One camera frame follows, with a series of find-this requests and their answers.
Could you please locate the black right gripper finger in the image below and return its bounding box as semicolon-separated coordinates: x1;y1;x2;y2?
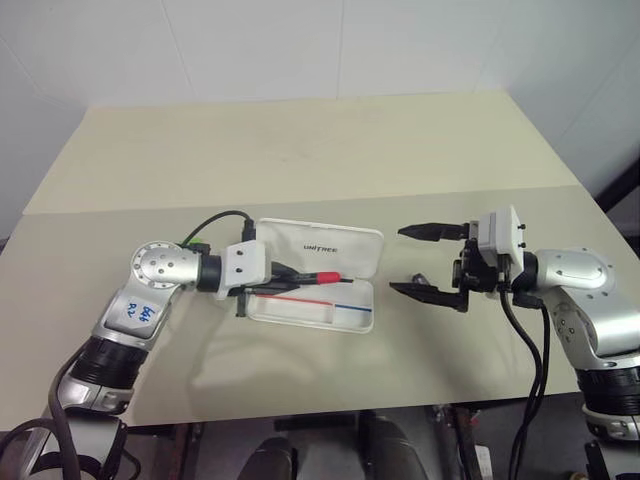
397;220;474;245
388;280;469;315

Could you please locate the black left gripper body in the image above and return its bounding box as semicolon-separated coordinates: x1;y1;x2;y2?
233;285;275;320

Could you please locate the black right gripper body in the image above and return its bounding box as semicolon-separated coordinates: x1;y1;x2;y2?
451;234;516;301

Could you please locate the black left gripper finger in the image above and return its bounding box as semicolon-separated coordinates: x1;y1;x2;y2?
252;279;317;296
269;259;307;279

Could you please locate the black marker with red cap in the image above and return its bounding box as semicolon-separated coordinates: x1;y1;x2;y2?
294;269;364;289

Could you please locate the white Unitree pencil case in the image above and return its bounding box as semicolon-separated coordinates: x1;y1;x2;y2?
246;216;387;335

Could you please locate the white handwritten sticker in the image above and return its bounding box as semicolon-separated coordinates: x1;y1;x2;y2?
121;298;160;329

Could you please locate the dark rounded shape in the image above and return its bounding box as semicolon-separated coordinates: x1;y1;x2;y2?
238;434;302;480

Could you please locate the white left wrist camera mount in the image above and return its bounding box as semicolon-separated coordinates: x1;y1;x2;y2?
215;239;274;303

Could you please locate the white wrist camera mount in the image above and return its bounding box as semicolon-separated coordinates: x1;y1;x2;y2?
469;203;528;267
215;239;274;303

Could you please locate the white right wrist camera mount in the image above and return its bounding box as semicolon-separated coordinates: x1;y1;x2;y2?
469;203;528;267

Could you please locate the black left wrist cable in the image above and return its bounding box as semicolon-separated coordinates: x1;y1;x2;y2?
177;210;259;251

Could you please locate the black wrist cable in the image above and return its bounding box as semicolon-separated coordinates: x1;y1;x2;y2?
177;210;259;251
499;286;554;480

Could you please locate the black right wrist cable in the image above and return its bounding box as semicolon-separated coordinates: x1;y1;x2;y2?
499;286;554;480

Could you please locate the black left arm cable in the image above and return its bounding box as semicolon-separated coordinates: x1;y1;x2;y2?
0;343;142;480

